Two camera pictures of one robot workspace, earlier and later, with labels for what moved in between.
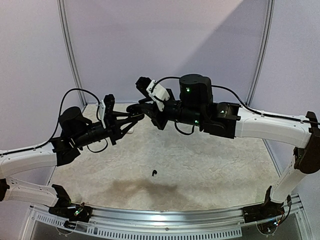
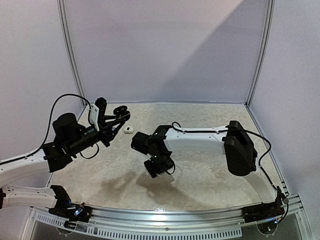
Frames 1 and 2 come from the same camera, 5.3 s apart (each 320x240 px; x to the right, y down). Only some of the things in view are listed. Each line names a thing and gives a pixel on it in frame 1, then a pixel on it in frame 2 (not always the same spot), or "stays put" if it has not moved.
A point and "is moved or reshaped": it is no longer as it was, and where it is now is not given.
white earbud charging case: (130, 131) stays put
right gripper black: (158, 115) to (152, 171)
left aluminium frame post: (71, 50) stays put
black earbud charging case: (135, 112) is moved or reshaped
